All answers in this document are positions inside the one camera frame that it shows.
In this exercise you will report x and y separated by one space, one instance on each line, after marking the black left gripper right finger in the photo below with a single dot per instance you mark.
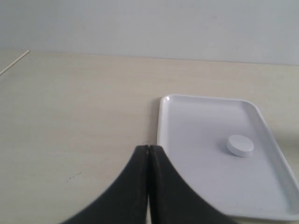
171 199

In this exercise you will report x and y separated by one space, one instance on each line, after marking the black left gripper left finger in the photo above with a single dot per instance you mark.
125 200

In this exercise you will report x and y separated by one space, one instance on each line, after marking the white bottle cap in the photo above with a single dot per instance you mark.
240 146

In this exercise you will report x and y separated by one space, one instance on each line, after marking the white rectangular tray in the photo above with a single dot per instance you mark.
193 132

